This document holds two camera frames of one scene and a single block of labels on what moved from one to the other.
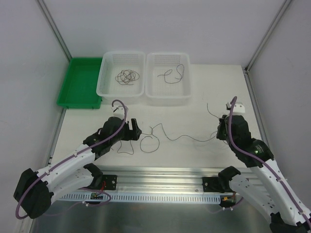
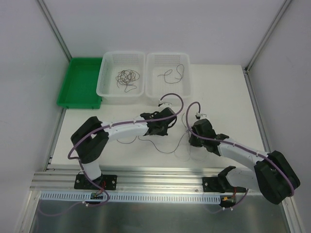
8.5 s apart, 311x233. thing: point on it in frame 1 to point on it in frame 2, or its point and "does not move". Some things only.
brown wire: x=124 y=76 does not move
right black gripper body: x=220 y=130 to x=198 y=131
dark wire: x=179 y=78 does not move
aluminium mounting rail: x=160 y=179 does not move
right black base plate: x=211 y=184 does not move
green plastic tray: x=78 y=90 does not move
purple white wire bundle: x=159 y=124 to x=177 y=146
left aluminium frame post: x=54 y=29 does not move
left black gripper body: x=132 y=131 to x=168 y=117
